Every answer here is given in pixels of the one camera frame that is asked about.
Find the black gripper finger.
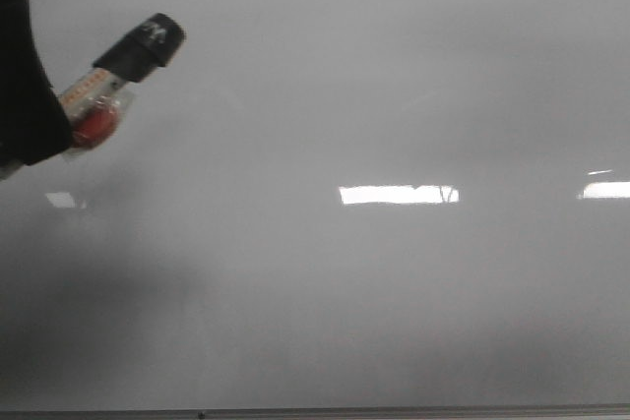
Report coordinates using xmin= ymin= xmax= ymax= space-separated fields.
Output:
xmin=1 ymin=0 xmax=72 ymax=167

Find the black whiteboard marker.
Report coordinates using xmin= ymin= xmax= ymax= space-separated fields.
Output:
xmin=59 ymin=13 xmax=186 ymax=161

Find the white whiteboard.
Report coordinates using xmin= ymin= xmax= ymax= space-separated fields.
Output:
xmin=1 ymin=0 xmax=629 ymax=410

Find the grey aluminium whiteboard frame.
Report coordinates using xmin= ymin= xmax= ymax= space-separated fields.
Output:
xmin=1 ymin=403 xmax=629 ymax=419

